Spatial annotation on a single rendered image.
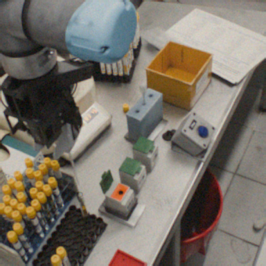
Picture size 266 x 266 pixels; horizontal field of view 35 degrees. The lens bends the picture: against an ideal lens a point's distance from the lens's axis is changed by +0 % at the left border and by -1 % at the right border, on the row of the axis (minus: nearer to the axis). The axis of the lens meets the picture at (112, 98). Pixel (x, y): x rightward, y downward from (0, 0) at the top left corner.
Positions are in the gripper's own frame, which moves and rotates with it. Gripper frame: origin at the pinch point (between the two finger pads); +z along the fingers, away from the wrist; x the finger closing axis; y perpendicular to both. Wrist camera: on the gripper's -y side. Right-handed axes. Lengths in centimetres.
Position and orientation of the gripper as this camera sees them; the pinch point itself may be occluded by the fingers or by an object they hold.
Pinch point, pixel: (66, 143)
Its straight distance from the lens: 75.6
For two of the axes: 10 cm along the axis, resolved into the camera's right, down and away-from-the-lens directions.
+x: 8.7, 2.8, -4.1
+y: -4.8, 6.6, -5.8
